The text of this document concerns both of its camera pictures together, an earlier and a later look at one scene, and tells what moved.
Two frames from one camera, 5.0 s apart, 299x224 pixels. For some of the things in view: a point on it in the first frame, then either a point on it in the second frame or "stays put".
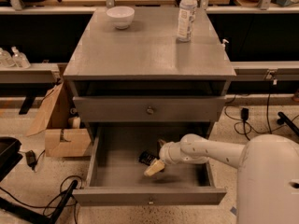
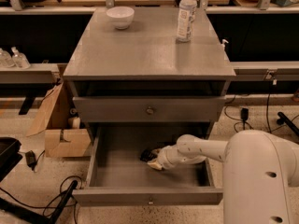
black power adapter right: x=245 y=114 stays put
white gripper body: x=167 y=154 stays put
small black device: x=147 y=158 stays put
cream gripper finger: x=162 y=142 → x=157 y=151
